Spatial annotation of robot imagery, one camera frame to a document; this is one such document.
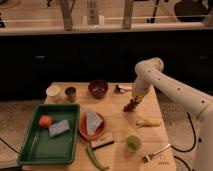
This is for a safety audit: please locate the dark red grape bunch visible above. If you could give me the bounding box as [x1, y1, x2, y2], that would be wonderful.
[123, 96, 142, 112]

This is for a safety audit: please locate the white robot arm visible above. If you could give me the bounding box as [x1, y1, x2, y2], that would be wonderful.
[132, 58, 213, 171]

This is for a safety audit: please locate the yellow banana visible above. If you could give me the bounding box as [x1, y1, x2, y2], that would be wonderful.
[136, 120, 161, 128]

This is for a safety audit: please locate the dark red bowl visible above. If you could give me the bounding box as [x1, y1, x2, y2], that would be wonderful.
[88, 79, 108, 99]

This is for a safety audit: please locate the green cup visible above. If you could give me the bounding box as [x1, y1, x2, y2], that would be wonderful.
[126, 135, 141, 153]

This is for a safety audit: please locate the grey folded cloth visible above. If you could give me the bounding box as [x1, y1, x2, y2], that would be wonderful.
[86, 109, 103, 136]

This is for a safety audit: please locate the wooden block brush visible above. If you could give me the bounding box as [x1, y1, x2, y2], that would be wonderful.
[90, 133, 114, 150]

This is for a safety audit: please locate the silver fork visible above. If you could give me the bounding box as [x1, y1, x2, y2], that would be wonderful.
[142, 144, 171, 163]

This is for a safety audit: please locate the green chili pepper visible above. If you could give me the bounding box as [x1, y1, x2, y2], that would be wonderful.
[86, 145, 109, 171]

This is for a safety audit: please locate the white round container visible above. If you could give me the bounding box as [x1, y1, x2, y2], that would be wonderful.
[46, 85, 61, 101]

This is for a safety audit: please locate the blue-grey sponge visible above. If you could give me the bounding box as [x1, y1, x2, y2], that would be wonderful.
[49, 120, 70, 137]

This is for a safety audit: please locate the black chair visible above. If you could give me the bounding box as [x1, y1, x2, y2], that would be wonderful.
[174, 0, 208, 22]

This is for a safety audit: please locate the orange fruit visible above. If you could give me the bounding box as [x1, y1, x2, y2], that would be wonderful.
[39, 115, 53, 128]

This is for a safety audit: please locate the green plastic tray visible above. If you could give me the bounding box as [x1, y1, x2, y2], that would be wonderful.
[17, 104, 80, 165]

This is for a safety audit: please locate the black cable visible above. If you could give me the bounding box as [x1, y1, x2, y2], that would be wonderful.
[170, 111, 198, 171]

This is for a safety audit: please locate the wooden post right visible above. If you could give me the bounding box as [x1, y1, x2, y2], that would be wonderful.
[122, 0, 134, 29]

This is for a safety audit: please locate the wooden post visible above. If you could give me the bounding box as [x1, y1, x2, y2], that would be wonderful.
[122, 0, 134, 29]
[60, 0, 73, 31]

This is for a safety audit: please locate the wooden post left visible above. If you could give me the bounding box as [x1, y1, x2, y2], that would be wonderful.
[60, 0, 73, 31]

